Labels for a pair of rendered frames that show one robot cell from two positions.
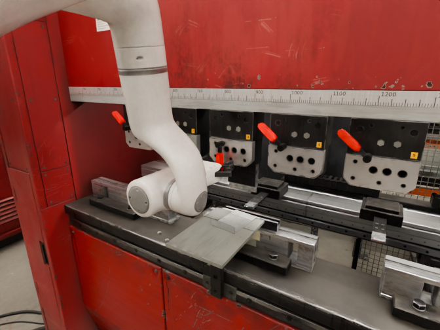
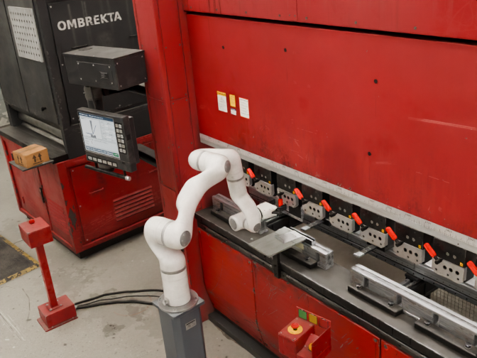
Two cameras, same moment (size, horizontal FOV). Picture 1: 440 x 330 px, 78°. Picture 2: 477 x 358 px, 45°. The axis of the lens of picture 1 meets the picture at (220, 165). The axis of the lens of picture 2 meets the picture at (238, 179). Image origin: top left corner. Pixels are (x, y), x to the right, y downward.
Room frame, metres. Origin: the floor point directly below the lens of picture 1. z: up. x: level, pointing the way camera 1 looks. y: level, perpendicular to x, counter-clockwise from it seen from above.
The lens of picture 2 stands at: (-1.90, -0.92, 2.58)
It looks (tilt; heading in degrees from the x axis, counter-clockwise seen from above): 23 degrees down; 23
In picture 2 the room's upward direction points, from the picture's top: 5 degrees counter-clockwise
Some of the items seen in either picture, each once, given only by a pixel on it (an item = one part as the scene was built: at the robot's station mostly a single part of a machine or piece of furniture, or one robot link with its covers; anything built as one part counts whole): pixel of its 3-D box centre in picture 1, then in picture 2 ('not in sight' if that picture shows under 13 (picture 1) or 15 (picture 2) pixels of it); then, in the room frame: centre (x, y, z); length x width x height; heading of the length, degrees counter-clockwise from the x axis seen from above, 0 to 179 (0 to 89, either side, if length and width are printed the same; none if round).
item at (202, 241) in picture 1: (219, 232); (277, 241); (0.70, 0.00, 1.00); 0.26 x 0.18 x 0.01; 148
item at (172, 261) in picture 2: not in sight; (165, 242); (0.07, 0.31, 1.30); 0.19 x 0.12 x 0.24; 74
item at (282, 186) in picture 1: (262, 192); (319, 220); (0.97, -0.17, 1.01); 0.26 x 0.12 x 0.05; 148
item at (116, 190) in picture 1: (132, 198); (238, 212); (1.12, 0.39, 0.92); 0.50 x 0.06 x 0.10; 58
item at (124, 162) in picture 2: not in sight; (110, 137); (1.03, 1.20, 1.42); 0.45 x 0.12 x 0.36; 73
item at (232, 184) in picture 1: (242, 175); (296, 211); (0.83, -0.07, 1.13); 0.10 x 0.02 x 0.10; 58
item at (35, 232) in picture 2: not in sight; (45, 271); (0.86, 1.84, 0.41); 0.25 x 0.20 x 0.83; 148
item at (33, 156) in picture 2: not in sight; (29, 155); (1.49, 2.33, 1.04); 0.30 x 0.26 x 0.12; 62
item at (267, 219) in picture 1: (250, 217); (301, 236); (0.81, -0.10, 0.98); 0.20 x 0.03 x 0.03; 58
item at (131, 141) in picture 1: (145, 126); (246, 169); (1.05, 0.29, 1.26); 0.15 x 0.09 x 0.17; 58
